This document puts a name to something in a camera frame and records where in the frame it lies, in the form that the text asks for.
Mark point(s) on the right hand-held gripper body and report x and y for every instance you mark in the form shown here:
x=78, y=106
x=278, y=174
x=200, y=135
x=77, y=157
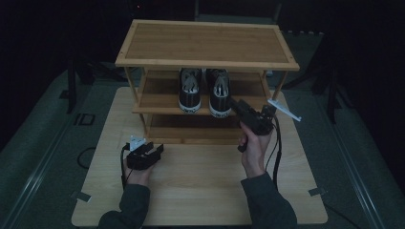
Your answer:
x=258, y=120

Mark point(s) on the black canvas sneaker white sole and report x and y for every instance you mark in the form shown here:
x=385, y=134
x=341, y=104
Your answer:
x=219, y=97
x=190, y=95

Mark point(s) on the person's right hand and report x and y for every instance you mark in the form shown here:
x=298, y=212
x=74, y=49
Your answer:
x=256, y=152

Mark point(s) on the grey tape strip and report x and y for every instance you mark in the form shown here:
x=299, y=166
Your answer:
x=81, y=196
x=316, y=191

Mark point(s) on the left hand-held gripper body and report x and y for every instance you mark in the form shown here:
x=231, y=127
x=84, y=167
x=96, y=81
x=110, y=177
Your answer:
x=140, y=159

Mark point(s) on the person's left hand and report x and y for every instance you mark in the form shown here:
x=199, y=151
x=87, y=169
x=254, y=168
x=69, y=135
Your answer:
x=138, y=176

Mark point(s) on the three-tier wooden shoe rack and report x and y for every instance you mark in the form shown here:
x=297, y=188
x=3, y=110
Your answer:
x=203, y=43

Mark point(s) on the black metal stand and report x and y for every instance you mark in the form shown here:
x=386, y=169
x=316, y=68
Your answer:
x=331, y=89
x=72, y=86

